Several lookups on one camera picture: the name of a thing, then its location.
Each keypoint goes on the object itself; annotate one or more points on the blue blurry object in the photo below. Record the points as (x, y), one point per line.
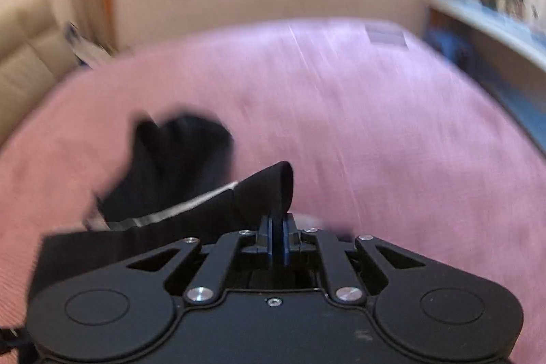
(450, 46)

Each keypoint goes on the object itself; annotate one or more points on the white and dark bedside object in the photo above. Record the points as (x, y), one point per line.
(87, 44)

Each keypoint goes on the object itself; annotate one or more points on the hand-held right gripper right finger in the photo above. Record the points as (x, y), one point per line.
(286, 238)

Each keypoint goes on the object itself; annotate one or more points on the dark navy garment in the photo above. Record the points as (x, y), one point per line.
(179, 159)

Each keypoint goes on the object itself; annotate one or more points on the grey bedspread label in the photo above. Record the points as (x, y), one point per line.
(386, 36)

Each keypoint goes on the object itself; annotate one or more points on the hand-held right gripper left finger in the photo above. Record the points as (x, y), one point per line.
(271, 238)

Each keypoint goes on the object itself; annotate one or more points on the pink quilted bedspread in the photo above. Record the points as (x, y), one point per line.
(362, 133)

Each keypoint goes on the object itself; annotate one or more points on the white curved desk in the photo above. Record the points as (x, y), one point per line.
(507, 35)

